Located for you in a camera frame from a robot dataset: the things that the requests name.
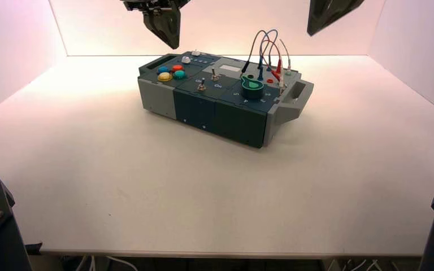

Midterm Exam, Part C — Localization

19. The blue banana plug cable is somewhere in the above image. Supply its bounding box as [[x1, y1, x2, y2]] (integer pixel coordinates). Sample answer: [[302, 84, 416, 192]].
[[257, 29, 280, 82]]

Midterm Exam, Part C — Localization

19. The teal and grey control box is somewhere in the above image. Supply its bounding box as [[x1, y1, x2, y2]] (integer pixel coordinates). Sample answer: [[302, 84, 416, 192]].
[[137, 50, 315, 149]]

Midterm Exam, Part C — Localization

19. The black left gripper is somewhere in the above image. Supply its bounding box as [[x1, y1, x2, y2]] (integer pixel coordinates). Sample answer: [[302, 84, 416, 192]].
[[122, 0, 192, 50]]

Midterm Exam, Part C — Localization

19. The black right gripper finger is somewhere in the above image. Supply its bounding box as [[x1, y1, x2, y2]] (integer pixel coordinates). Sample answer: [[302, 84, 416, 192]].
[[306, 0, 338, 37], [310, 0, 366, 37]]

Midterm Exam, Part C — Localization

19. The red banana plug cable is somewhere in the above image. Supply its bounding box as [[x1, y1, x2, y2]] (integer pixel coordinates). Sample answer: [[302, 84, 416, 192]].
[[261, 39, 283, 82]]

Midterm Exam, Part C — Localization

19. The white banana plug cable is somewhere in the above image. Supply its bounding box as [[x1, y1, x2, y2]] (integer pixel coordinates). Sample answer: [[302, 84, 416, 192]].
[[279, 38, 293, 89]]

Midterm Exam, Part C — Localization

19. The black table clamp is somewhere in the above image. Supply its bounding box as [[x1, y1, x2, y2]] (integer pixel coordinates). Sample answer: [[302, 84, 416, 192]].
[[25, 242, 44, 256]]

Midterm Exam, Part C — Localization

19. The white cable under table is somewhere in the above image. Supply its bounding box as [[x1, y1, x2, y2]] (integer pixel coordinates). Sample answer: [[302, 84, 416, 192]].
[[75, 255, 90, 271], [106, 256, 139, 271], [348, 260, 379, 271]]

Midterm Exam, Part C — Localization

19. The green rotary knob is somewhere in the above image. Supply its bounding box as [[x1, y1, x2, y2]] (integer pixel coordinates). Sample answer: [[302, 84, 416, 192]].
[[241, 76, 265, 100]]

